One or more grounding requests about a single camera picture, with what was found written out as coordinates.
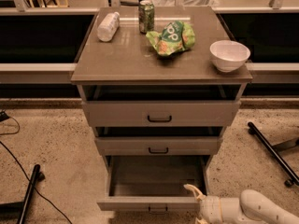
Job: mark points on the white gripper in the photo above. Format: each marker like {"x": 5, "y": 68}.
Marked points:
{"x": 209, "y": 209}

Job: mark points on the grey bottom drawer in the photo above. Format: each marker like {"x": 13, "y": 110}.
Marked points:
{"x": 154, "y": 184}

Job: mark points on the grey drawer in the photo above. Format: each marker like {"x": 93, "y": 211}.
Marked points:
{"x": 169, "y": 105}
{"x": 159, "y": 140}
{"x": 154, "y": 184}

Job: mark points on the grey middle drawer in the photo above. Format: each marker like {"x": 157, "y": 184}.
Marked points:
{"x": 159, "y": 140}

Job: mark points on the grey top drawer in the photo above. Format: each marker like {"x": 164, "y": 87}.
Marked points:
{"x": 169, "y": 105}

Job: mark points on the grey drawer cabinet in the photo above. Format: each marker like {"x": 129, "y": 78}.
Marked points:
{"x": 130, "y": 60}

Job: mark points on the black right stand leg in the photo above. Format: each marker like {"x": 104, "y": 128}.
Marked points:
{"x": 276, "y": 150}

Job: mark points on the white bowl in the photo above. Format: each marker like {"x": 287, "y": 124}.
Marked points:
{"x": 227, "y": 55}

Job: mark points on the green chip bag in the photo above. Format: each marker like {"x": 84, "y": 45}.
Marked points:
{"x": 177, "y": 36}

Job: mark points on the clear plastic water bottle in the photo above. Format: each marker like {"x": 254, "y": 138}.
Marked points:
{"x": 108, "y": 26}

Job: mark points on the green soda can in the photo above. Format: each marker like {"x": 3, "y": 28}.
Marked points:
{"x": 146, "y": 13}

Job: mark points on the metal guard railing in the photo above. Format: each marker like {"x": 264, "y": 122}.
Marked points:
{"x": 59, "y": 73}

